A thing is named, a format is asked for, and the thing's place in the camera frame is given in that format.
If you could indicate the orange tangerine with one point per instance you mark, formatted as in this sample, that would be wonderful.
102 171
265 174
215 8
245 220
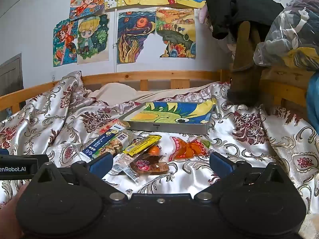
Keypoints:
154 150

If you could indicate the grey wall panel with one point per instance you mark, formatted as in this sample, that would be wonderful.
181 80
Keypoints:
11 74

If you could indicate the rice cracker pack red print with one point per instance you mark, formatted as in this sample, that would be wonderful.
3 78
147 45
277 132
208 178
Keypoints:
107 129

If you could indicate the wooden bed frame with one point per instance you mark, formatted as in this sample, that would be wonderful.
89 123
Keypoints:
149 75

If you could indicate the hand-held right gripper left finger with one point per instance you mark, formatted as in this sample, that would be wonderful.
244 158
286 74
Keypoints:
99 165

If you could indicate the swirly seaweed drawing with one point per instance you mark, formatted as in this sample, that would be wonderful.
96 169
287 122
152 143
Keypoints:
132 29

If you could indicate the blue green nut snack pack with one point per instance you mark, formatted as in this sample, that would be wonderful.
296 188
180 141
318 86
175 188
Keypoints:
104 143

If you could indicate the yellow snack bar packet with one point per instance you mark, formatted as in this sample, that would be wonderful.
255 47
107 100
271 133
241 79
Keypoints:
139 144

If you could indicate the orange-haired girl drawing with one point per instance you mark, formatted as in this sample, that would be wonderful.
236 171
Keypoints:
87 2

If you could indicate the white snack packet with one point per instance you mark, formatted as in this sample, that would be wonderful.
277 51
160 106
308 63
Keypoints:
119 165

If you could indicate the grey metal tray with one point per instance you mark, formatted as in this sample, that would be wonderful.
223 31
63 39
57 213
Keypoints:
174 128

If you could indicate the orange clear snack packet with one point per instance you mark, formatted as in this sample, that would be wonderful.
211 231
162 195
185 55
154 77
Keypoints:
187 151

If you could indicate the island landscape drawing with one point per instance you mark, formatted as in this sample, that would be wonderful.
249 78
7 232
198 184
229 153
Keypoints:
174 25

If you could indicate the black coat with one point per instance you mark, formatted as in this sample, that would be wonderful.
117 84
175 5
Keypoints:
236 0

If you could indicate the person's left hand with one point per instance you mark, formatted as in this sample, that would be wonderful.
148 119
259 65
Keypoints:
7 219

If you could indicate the swimming girl blue drawing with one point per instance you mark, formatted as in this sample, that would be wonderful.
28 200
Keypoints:
63 44

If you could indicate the blonde child drawing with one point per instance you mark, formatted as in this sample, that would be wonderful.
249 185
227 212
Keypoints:
91 37

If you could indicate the pink cloth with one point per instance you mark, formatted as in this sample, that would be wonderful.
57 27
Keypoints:
202 15

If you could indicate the clear plastic bag of clothes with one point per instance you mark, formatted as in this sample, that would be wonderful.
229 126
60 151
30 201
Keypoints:
294 29

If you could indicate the blue cloth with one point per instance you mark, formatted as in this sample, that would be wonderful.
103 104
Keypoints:
314 99

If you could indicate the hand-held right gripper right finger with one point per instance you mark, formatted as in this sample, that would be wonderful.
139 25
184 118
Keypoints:
220 164

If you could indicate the colourful drawing tray liner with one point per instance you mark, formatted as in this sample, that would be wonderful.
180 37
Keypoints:
169 112

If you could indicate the white wall pipe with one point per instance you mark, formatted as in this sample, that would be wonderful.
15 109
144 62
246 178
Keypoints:
115 54

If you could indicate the red label clear snack packet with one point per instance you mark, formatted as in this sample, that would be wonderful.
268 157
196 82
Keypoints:
142 164

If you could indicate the floral satin quilt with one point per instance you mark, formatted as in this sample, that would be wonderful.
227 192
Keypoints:
249 134

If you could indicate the cream pillow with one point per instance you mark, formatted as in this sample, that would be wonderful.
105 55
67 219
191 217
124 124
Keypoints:
114 92

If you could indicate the brown trousers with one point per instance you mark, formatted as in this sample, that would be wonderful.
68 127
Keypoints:
244 74

